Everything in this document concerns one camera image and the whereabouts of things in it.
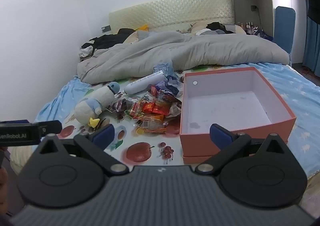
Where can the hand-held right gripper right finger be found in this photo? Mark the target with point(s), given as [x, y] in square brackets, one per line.
[220, 136]

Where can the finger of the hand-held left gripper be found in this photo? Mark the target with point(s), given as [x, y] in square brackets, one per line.
[51, 127]

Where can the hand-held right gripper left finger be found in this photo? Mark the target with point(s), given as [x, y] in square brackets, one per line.
[103, 134]

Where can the pink cardboard box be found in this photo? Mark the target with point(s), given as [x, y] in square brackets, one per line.
[225, 106]

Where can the pile of snack packets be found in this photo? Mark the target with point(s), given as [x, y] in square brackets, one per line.
[147, 108]

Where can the white and blue plush penguin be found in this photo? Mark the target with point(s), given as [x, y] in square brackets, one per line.
[100, 96]

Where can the white spray bottle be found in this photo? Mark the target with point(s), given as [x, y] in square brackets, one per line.
[142, 83]

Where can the navy printed plastic wrap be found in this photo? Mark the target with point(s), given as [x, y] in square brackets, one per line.
[173, 86]

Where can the white crumpled cloth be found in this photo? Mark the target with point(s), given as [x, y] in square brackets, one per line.
[86, 52]

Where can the pale blue plastic bag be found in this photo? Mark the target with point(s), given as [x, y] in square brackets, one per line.
[162, 68]

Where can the black clothes heap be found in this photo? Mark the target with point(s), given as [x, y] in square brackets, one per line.
[107, 39]

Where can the grey duvet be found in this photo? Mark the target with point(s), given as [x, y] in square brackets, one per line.
[175, 51]

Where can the beige pillow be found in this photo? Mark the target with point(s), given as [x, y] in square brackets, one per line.
[132, 37]

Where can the black garment on pillow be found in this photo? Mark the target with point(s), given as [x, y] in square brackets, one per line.
[220, 27]

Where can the group of cosmetic bottles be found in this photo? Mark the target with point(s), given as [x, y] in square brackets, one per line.
[250, 28]

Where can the yellow cushion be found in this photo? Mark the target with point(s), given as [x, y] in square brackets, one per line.
[142, 27]

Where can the blue padded board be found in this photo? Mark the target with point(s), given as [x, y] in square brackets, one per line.
[285, 28]

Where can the blue curtain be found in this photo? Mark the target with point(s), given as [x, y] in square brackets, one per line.
[312, 48]

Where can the cream quilted headboard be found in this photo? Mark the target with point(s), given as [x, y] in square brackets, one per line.
[175, 11]

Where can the dark wall socket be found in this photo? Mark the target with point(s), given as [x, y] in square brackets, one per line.
[106, 29]

